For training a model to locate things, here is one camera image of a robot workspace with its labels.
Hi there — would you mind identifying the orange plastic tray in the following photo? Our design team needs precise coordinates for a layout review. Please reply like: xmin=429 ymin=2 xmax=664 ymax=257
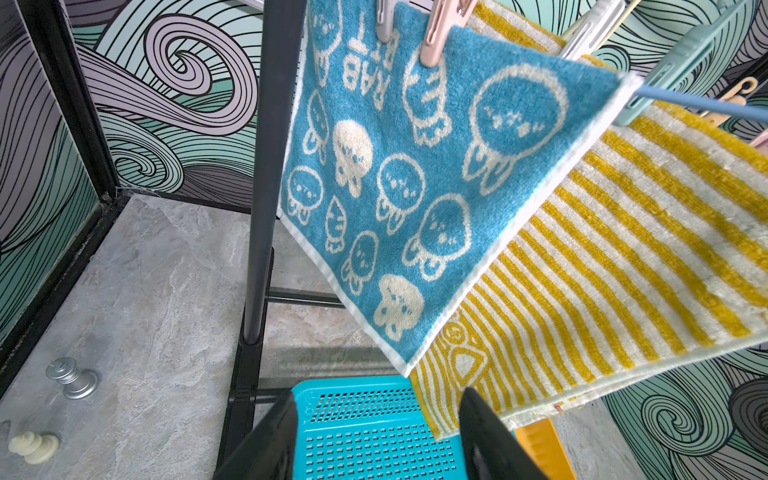
xmin=514 ymin=419 xmax=577 ymax=480

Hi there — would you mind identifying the white clothespin on striped towel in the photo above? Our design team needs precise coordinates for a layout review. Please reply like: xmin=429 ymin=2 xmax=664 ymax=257
xmin=559 ymin=0 xmax=626 ymax=61

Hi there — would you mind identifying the cream chess pawn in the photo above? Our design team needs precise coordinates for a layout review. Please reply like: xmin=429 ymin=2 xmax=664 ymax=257
xmin=8 ymin=431 xmax=60 ymax=465

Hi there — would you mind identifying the yellow striped towel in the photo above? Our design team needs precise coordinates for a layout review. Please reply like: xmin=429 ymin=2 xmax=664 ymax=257
xmin=409 ymin=0 xmax=768 ymax=442

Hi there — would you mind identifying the light blue wire hanger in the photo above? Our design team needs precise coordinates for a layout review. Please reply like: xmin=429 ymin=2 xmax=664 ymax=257
xmin=635 ymin=85 xmax=768 ymax=123

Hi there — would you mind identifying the blue rabbit print towel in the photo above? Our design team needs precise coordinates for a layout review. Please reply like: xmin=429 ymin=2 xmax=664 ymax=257
xmin=278 ymin=1 xmax=640 ymax=375

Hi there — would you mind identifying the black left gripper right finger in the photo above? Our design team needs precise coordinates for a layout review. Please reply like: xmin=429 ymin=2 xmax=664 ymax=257
xmin=459 ymin=387 xmax=547 ymax=480

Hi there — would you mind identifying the teal plastic basket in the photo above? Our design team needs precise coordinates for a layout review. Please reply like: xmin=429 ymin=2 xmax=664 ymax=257
xmin=292 ymin=376 xmax=467 ymax=479

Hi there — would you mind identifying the mint green clothespin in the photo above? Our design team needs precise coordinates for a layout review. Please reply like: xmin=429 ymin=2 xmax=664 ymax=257
xmin=615 ymin=1 xmax=746 ymax=126

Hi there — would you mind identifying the pink clothespin on blue towel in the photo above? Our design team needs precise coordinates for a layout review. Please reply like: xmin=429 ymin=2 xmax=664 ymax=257
xmin=419 ymin=0 xmax=477 ymax=68

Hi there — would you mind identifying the black clothes rack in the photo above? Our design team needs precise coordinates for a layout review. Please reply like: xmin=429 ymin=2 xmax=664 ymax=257
xmin=214 ymin=1 xmax=307 ymax=479

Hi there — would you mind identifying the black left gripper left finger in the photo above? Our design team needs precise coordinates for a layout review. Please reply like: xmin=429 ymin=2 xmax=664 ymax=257
xmin=213 ymin=390 xmax=298 ymax=480

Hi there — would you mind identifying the silver chess pawn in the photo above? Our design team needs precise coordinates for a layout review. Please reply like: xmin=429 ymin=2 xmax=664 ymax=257
xmin=46 ymin=357 xmax=99 ymax=400

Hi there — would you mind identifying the grey clothespin on blue towel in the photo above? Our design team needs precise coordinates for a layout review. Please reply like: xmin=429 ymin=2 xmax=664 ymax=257
xmin=375 ymin=0 xmax=399 ymax=44

